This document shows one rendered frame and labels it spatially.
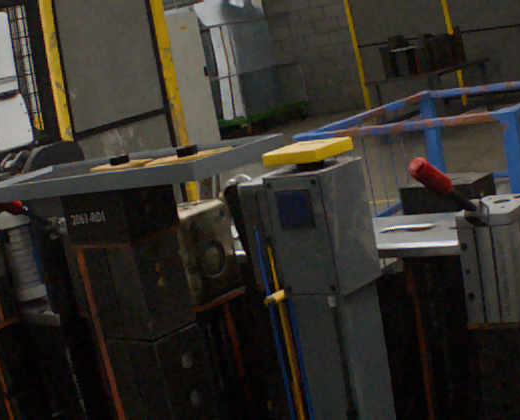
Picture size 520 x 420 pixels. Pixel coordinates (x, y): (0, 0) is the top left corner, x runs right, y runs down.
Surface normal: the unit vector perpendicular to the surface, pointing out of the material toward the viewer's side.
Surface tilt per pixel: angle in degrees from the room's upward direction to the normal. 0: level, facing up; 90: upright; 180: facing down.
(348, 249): 90
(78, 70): 91
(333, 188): 90
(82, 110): 91
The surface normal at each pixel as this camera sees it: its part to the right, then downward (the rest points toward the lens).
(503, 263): -0.60, 0.24
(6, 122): 0.77, -0.05
